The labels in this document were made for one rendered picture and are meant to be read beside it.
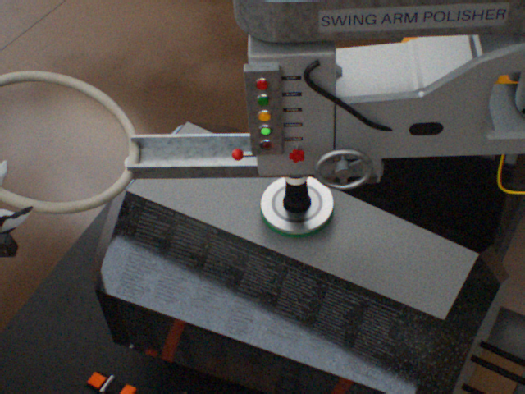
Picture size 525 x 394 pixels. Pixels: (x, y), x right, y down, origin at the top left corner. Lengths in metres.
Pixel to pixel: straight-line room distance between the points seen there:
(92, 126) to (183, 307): 1.66
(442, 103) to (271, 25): 0.48
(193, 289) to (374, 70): 0.90
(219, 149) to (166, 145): 0.15
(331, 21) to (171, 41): 2.63
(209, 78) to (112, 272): 1.72
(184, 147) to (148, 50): 2.06
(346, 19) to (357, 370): 1.03
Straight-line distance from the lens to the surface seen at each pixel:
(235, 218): 2.50
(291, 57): 1.91
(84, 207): 2.19
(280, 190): 2.48
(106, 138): 3.97
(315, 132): 2.07
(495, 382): 3.08
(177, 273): 2.56
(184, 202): 2.56
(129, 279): 2.65
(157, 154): 2.35
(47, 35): 4.61
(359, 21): 1.85
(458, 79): 2.01
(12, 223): 1.74
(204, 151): 2.34
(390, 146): 2.14
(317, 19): 1.84
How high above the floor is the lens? 2.79
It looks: 50 degrees down
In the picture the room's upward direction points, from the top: 5 degrees counter-clockwise
